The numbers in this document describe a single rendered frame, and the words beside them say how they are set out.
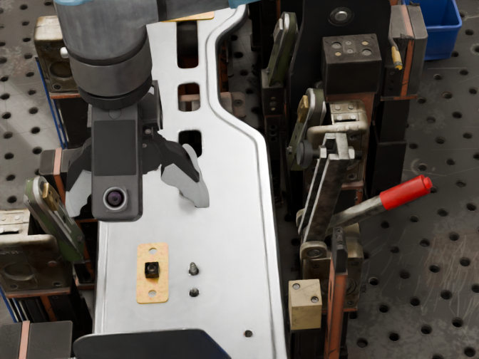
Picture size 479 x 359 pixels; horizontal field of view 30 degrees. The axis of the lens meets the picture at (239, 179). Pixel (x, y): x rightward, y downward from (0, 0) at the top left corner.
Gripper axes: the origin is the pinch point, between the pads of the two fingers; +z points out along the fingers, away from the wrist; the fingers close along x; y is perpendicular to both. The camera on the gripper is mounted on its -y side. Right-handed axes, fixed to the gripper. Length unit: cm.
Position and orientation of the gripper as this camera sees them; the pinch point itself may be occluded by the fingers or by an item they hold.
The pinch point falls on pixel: (140, 217)
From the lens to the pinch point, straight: 98.9
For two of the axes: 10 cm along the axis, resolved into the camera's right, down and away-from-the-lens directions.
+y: -0.6, -7.7, 6.3
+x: -10.0, 0.7, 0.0
